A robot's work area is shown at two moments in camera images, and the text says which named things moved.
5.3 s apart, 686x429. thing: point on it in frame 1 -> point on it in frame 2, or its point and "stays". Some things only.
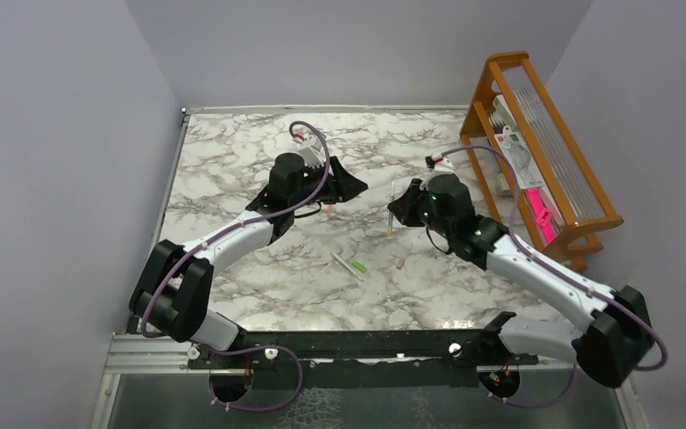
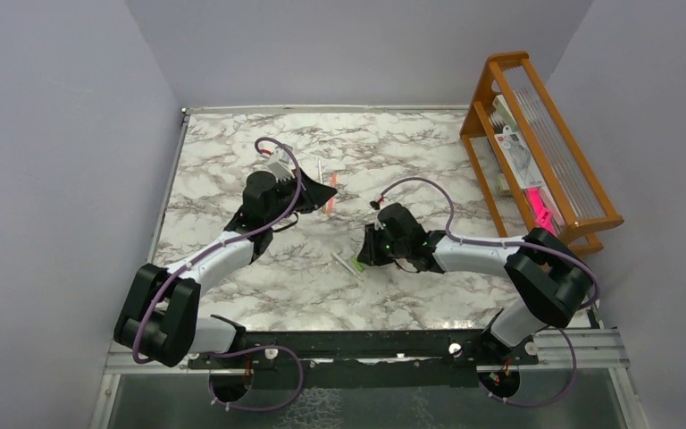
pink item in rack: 544,215 stays
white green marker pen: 346,266 stays
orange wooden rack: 534,182 stays
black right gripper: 403,206 -> 369,253
